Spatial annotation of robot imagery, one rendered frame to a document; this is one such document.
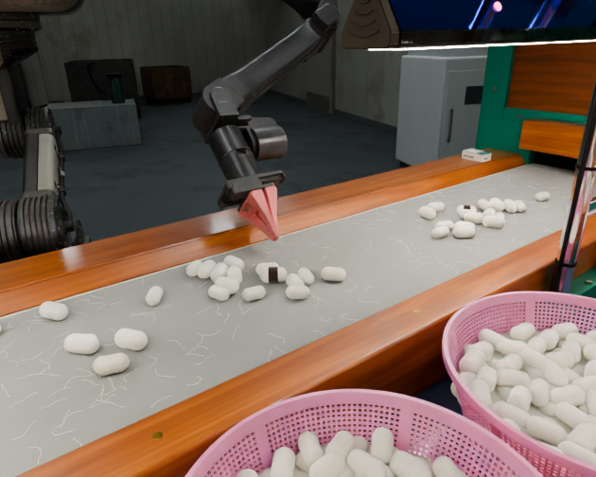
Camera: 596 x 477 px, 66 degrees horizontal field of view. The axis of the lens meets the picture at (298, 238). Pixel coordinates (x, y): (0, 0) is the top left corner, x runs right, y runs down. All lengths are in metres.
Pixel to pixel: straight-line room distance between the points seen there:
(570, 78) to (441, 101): 2.37
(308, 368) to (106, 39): 9.86
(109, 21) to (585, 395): 9.99
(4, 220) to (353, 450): 0.73
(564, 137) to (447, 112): 2.46
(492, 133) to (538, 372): 0.94
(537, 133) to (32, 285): 1.09
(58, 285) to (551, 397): 0.60
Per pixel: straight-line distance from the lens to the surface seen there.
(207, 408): 0.43
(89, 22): 10.20
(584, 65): 1.29
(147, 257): 0.72
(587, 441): 0.48
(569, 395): 0.52
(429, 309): 0.55
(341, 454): 0.42
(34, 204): 0.96
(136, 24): 10.20
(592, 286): 0.80
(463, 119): 3.74
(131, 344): 0.54
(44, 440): 0.49
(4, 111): 1.18
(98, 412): 0.49
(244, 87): 0.84
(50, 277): 0.71
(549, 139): 1.25
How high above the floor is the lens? 1.05
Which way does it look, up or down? 23 degrees down
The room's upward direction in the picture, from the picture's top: 1 degrees counter-clockwise
